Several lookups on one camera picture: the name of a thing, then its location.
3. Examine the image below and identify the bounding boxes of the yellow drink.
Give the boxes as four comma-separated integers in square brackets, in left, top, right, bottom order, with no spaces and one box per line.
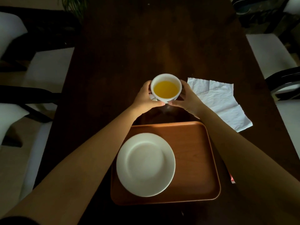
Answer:
[154,81,179,99]

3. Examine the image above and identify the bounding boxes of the white round plate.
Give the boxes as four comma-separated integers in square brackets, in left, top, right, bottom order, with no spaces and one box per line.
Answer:
[116,133,176,198]

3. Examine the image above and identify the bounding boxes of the black sleeve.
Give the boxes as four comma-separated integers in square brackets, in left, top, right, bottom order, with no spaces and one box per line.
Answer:
[0,216,41,225]

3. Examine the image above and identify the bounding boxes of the green potted plant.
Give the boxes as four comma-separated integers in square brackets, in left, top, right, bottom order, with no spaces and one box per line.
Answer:
[58,0,90,20]

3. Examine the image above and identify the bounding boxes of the person's right hand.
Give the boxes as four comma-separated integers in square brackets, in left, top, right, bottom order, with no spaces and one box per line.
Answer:
[168,80,208,118]

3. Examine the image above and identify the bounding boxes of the white ceramic cup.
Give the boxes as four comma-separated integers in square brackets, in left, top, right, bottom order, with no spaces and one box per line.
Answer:
[150,73,182,104]

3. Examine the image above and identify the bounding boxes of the white cushioned chair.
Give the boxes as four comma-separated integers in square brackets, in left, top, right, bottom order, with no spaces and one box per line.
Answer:
[265,67,300,160]
[0,12,75,94]
[0,85,62,202]
[246,0,300,80]

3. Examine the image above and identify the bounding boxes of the brown wooden tray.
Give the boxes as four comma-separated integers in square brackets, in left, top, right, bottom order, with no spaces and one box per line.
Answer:
[110,121,221,206]

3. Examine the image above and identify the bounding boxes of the person's right forearm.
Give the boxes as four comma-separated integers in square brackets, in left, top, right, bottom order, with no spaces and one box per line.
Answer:
[197,107,300,225]

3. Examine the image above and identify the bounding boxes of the person's left hand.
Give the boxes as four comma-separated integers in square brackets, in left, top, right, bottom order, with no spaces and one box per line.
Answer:
[130,80,166,117]

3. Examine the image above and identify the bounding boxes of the person's left forearm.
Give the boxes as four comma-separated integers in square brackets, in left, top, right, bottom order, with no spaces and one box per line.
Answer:
[0,107,141,225]

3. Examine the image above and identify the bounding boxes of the white paper napkin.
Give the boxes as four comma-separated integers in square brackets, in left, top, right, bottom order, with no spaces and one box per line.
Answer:
[187,77,253,133]

